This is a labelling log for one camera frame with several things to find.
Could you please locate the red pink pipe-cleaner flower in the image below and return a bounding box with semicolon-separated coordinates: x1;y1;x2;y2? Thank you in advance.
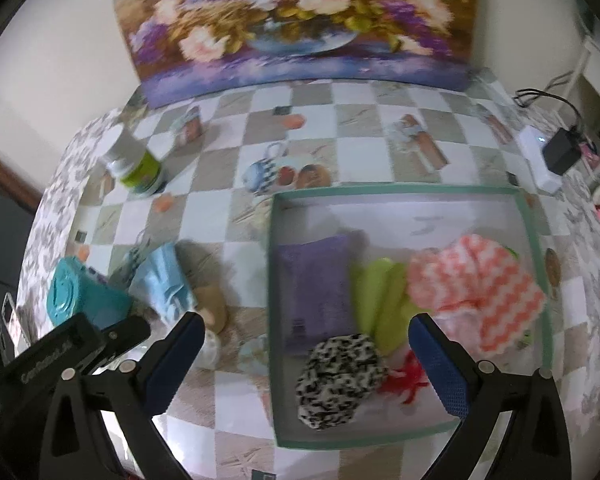
378;350;429;405

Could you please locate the pink white knitted cloth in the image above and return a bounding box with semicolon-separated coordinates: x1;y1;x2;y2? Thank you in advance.
406;234;546;358

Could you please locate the green microfiber cloth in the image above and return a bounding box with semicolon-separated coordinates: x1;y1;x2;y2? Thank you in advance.
350;258;422;356

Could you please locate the black white leopard scrunchie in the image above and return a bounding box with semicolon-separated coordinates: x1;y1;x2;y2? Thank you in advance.
294;334;388;430

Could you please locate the purple wipes packet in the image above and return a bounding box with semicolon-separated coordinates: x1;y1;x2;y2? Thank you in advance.
277;233;356;356

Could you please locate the teal plastic treasure box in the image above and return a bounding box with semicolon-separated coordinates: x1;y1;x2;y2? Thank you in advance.
46;256;132;330

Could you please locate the white green-rimmed shallow box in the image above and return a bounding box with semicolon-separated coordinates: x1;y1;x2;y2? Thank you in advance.
265;183;555;451

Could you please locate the white green-label pill bottle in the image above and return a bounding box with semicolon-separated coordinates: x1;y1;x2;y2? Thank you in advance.
95;124;166;196

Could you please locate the black power adapter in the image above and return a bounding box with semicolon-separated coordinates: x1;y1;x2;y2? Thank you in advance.
542;128;582;176

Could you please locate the white power strip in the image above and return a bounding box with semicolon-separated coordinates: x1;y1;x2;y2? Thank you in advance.
516;126;562;195

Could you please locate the floral painting canvas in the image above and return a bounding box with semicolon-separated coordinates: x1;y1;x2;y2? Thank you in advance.
112;0;478;107

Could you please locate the black cable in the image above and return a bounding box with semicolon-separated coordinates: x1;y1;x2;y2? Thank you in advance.
511;86;589;137

